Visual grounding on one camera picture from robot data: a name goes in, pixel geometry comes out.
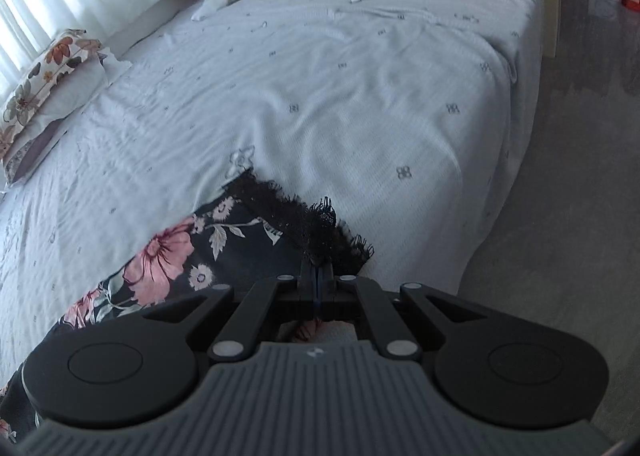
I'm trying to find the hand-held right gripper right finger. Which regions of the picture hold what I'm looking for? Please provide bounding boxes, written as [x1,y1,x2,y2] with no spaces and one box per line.
[316,260,489,363]

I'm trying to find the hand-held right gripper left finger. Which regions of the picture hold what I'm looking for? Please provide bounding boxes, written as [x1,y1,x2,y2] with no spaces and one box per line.
[142,260,317,363]

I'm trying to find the black floral pants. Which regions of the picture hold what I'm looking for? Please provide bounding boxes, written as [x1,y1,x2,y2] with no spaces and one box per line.
[0,171,376,443]

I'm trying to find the bed with pale patterned sheet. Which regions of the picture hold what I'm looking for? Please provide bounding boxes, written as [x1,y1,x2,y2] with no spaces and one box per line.
[0,0,546,389]

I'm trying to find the plain grey pillow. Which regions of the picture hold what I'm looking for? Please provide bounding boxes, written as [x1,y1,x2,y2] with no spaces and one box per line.
[0,53,133,187]

